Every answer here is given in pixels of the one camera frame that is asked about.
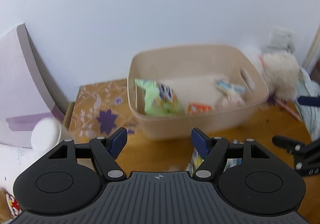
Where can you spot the beige plastic storage bin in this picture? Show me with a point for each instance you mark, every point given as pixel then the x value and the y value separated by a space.
pixel 190 71

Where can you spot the blue white small packet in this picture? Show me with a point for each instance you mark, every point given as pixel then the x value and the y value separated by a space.
pixel 227 88

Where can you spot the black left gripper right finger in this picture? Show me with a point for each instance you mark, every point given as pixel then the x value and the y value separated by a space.
pixel 248 176

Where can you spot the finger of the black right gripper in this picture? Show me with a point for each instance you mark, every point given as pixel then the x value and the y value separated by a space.
pixel 291 145
pixel 309 101

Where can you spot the lavender board leaning on wall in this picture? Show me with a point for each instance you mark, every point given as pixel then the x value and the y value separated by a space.
pixel 25 99

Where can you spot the pink striped straw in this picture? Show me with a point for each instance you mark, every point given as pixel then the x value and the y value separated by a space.
pixel 288 109

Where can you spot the white cylindrical bottle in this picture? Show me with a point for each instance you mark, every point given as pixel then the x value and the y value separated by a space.
pixel 47 133

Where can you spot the white wall socket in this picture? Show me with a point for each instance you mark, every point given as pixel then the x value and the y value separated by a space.
pixel 281 39

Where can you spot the pale blue patterned cloth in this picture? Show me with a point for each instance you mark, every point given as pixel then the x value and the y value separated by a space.
pixel 309 114

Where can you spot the white fluffy plush toy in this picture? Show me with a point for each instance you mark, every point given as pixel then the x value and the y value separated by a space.
pixel 279 69

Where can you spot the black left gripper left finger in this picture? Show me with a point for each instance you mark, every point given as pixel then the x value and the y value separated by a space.
pixel 70 176

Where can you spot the blue white patterned small box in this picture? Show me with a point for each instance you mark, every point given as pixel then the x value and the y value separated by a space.
pixel 214 156

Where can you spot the brown floral patterned box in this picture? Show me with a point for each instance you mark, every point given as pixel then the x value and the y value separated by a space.
pixel 100 109

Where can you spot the light green snack bag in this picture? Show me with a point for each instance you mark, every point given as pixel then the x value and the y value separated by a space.
pixel 159 99

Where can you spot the orange snack packet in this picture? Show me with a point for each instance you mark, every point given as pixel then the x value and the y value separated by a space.
pixel 197 108

